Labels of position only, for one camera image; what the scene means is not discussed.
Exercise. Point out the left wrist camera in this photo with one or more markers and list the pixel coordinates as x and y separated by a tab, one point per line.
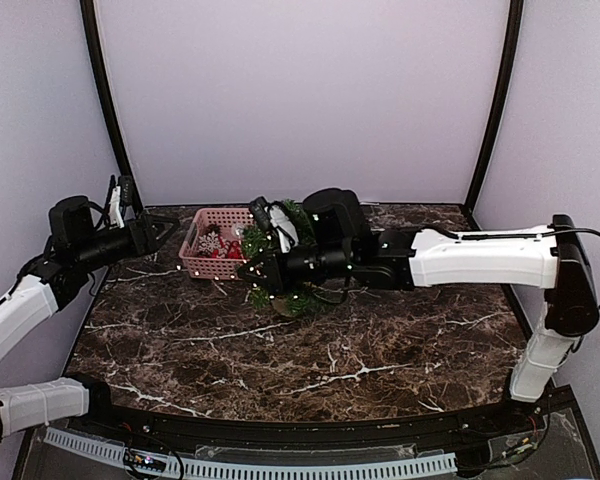
119	198

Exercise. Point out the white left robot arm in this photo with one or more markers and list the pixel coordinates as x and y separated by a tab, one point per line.
49	282

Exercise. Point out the small green christmas tree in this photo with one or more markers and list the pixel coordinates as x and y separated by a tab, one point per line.
294	297

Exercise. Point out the white slotted cable duct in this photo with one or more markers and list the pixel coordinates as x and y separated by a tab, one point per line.
209	462

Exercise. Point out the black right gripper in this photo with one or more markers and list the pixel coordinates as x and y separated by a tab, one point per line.
249	276

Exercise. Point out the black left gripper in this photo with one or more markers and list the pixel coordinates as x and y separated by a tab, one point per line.
149	242

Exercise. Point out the white snowflake ornament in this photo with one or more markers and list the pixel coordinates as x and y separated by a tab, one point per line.
210	244

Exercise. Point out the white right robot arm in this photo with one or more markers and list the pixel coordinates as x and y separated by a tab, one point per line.
549	257

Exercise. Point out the pink plastic basket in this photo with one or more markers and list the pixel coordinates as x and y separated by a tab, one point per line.
230	223

